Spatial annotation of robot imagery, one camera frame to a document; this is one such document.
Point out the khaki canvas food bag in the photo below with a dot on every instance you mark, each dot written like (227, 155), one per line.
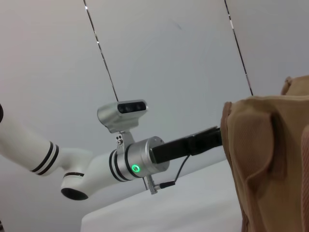
(270, 157)

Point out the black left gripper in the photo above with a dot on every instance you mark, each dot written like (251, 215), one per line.
(178, 148)

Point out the white and silver left arm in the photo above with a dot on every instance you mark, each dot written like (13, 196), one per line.
(82, 166)

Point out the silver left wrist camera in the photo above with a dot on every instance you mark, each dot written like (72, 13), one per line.
(125, 113)

